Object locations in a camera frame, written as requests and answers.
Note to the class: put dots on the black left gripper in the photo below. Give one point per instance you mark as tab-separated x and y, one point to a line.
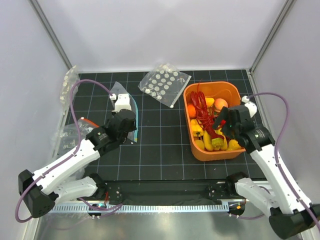
133	127

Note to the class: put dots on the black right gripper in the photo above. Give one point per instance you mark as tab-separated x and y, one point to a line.
223	115

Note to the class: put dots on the red toy lobster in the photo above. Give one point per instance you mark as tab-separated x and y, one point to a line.
205	116

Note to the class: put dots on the clear blue-zip bag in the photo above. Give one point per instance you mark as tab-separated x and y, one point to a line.
118	88

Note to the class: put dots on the yellow toy banana bunch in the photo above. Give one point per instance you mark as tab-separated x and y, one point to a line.
207	142

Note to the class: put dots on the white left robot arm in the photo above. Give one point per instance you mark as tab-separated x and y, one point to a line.
42	189

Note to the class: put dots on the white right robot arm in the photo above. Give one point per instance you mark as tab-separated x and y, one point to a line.
288	209

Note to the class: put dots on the clear red-zip bag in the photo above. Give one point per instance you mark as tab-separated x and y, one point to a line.
66	138

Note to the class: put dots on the clear polka dot bag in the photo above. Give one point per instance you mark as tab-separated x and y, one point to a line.
165	83

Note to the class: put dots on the toy peach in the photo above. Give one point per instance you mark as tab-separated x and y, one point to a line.
219	103

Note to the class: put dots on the yellow toy mango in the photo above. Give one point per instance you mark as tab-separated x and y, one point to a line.
209	101

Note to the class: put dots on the orange plastic bin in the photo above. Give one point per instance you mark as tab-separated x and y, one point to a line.
217	89

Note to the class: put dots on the yellow toy bell pepper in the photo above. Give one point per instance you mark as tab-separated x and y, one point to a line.
196	129

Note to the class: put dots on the yellow toy lemon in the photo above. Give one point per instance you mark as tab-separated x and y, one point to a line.
233	145

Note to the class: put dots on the toy orange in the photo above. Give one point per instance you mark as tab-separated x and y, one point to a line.
191	111

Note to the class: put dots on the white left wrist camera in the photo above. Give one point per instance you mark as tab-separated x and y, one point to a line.
122	102

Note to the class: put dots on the clear dotted bag at wall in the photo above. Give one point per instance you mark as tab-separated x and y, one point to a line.
71	77

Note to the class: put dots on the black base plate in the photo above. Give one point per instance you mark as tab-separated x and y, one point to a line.
167	192

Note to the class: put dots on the white slotted cable duct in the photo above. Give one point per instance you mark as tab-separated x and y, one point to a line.
79	208

